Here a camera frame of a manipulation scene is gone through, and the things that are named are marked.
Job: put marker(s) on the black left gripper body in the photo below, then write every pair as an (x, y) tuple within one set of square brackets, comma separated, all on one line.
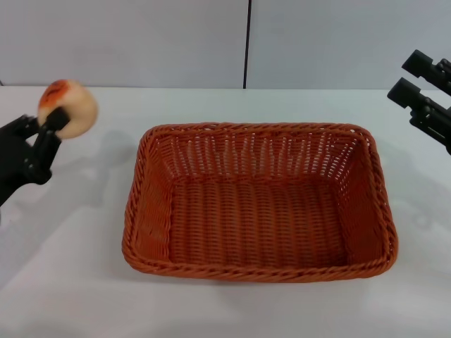
[(12, 155)]

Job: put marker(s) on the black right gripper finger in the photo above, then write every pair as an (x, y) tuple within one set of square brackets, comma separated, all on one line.
[(428, 67), (423, 105)]

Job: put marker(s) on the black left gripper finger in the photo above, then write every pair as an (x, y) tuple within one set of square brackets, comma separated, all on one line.
[(44, 148), (29, 120)]

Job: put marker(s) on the peach-coloured round fruit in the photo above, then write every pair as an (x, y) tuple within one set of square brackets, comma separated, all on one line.
[(75, 109)]

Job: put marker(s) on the orange woven plastic basket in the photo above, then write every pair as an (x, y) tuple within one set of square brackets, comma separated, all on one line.
[(253, 218)]

